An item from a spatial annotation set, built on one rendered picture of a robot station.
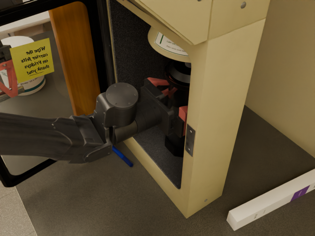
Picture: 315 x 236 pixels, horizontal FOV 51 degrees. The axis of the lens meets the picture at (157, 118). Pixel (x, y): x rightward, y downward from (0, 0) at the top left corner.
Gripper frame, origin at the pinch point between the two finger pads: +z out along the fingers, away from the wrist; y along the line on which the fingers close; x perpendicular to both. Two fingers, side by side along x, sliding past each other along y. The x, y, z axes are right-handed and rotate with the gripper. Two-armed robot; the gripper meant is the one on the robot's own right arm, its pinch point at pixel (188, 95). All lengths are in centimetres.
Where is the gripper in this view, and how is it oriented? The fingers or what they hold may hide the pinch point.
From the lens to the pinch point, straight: 72.0
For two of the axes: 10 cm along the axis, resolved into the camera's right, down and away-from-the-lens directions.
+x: -0.2, 7.2, 6.9
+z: 8.2, -3.8, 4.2
